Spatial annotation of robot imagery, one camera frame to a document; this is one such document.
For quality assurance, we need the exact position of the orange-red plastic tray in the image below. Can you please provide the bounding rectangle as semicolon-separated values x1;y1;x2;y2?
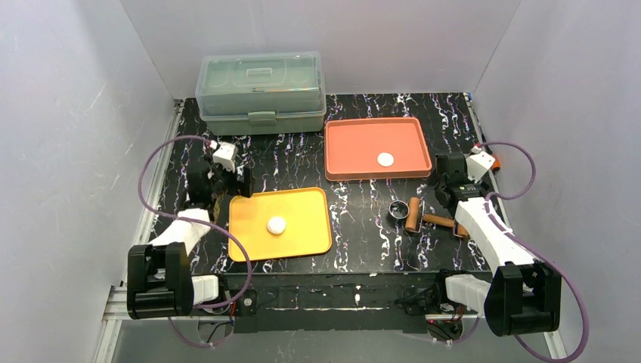
324;117;432;182

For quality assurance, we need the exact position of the wooden dough roller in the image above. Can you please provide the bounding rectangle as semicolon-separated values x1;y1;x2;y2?
404;197;469;239

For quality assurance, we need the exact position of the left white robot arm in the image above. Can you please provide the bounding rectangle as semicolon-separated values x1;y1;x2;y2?
126;163;255;319

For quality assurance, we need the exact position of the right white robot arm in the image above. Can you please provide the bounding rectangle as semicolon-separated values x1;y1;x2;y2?
434;151;562;337

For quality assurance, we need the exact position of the green plastic storage box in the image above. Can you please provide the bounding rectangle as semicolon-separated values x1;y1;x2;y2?
195;51;327;135

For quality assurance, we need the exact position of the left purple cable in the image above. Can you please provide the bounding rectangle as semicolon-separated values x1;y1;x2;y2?
138;135;253;349

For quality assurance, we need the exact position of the flat round white wrapper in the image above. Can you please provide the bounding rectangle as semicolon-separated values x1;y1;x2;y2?
376;152;395;167

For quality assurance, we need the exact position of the yellow plastic tray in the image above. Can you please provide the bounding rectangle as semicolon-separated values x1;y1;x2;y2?
228;187;333;261

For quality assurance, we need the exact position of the white dough ball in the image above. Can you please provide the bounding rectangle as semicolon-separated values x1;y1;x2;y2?
266;216;286;236

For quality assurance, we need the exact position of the aluminium front frame rail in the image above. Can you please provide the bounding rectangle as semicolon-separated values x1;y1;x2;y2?
92;285;569;363

